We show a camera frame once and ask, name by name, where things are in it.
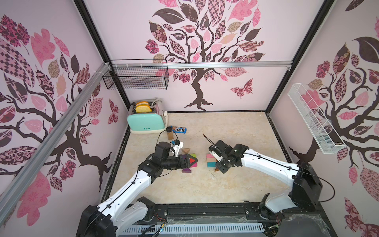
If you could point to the mint green toaster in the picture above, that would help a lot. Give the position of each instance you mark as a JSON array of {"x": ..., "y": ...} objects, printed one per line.
[{"x": 147, "y": 123}]

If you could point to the beige rectangular block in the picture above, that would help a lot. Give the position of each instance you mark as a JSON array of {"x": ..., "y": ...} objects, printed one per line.
[{"x": 211, "y": 160}]

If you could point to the natural wood triangle block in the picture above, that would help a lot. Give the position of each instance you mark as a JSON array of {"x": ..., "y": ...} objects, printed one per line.
[{"x": 186, "y": 150}]

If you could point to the blue candy bag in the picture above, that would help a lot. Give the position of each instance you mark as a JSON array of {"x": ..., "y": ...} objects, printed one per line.
[{"x": 178, "y": 129}]

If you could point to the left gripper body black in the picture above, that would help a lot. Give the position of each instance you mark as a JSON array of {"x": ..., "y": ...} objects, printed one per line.
[{"x": 172, "y": 163}]

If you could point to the yellow toast front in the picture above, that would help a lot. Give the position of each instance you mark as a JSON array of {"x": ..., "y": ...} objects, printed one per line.
[{"x": 143, "y": 109}]

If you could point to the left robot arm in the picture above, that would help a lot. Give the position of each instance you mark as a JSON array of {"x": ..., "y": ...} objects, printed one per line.
[{"x": 111, "y": 217}]

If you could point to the purple triangle block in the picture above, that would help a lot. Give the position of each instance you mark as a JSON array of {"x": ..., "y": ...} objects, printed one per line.
[{"x": 186, "y": 170}]

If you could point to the teal rectangular block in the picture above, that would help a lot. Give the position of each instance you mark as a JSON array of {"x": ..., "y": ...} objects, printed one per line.
[{"x": 211, "y": 164}]

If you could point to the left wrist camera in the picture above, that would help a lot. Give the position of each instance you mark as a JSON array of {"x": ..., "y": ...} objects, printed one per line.
[{"x": 163, "y": 149}]

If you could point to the black wire basket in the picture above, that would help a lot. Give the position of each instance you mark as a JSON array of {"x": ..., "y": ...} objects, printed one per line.
[{"x": 137, "y": 74}]

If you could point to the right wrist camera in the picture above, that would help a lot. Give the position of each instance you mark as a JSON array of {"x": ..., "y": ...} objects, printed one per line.
[{"x": 216, "y": 153}]

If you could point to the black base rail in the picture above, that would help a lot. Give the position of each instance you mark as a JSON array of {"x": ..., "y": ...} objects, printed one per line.
[{"x": 292, "y": 222}]

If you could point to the white slotted cable duct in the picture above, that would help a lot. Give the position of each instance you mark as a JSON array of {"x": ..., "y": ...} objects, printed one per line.
[{"x": 182, "y": 229}]

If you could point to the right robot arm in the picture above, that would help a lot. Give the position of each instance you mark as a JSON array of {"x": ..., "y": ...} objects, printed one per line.
[{"x": 304, "y": 186}]

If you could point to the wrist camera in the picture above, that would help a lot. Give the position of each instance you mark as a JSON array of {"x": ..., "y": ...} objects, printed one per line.
[
  {"x": 216, "y": 153},
  {"x": 163, "y": 149}
]

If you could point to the white wire shelf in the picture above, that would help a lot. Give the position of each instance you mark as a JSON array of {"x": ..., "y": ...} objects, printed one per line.
[{"x": 308, "y": 103}]

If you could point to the yellow toast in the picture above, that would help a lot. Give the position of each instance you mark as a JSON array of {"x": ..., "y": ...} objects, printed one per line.
[
  {"x": 142, "y": 103},
  {"x": 143, "y": 109}
]

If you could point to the yellow toast back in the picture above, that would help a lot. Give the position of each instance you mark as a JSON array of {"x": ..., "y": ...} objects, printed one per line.
[{"x": 142, "y": 103}]

